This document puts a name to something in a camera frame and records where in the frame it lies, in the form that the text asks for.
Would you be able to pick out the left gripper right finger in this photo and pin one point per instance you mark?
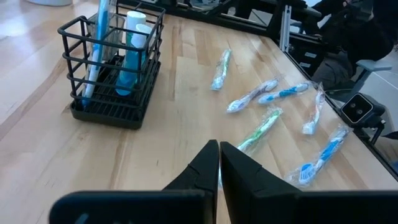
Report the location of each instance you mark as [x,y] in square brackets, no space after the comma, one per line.
[255,196]

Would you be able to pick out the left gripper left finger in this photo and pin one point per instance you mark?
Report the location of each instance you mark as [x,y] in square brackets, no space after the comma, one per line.
[192,193]

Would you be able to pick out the green toothbrush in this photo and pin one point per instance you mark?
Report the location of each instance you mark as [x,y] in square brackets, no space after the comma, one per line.
[221,70]
[261,129]

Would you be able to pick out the blue toothbrush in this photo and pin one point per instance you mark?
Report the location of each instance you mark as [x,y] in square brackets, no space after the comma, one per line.
[323,154]
[284,92]
[97,49]

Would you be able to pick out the purple toothbrush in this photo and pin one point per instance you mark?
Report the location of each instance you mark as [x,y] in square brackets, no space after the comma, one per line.
[248,97]

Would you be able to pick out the black box with white labels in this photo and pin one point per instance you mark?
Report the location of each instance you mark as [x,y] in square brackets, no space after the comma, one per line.
[306,59]

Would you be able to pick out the blue-grey chair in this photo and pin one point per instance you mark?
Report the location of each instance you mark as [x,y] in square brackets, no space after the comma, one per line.
[373,66]

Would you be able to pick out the person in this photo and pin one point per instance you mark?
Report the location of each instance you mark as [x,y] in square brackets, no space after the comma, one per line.
[357,34]

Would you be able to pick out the black table-level camera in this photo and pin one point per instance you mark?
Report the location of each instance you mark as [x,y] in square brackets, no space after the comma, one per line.
[357,109]

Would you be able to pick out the aluminium frame post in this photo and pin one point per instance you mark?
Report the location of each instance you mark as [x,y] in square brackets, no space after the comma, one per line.
[285,28]

